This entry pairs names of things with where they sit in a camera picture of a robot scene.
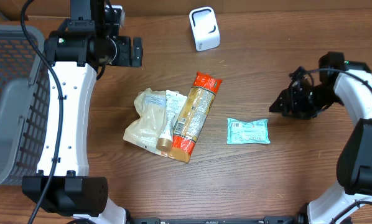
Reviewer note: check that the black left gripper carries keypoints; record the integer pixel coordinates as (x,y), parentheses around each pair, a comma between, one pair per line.
(125,59)

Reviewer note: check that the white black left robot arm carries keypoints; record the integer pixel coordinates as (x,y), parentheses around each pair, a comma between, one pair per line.
(76,55)

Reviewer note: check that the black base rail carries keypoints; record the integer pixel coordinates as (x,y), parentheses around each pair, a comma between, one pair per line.
(265,220)

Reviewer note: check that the orange spaghetti package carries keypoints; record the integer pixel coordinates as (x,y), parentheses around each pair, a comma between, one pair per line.
(193,115)

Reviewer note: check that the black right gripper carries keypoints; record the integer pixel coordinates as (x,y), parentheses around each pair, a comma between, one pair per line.
(290,98)

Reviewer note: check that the beige clear plastic pouch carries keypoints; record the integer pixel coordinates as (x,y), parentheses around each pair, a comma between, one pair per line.
(145,131)

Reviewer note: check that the white cosmetic tube gold cap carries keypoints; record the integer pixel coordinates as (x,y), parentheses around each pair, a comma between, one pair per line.
(174,104)

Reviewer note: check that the white barcode scanner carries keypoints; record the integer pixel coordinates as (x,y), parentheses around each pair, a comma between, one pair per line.
(205,29)

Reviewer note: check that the grey plastic mesh basket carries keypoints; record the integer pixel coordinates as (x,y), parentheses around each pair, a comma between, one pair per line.
(24,103)

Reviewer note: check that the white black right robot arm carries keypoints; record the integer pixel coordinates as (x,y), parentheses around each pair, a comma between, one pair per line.
(349,84)

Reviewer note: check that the teal wet wipes pack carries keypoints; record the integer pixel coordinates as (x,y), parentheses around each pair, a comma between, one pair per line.
(242,132)

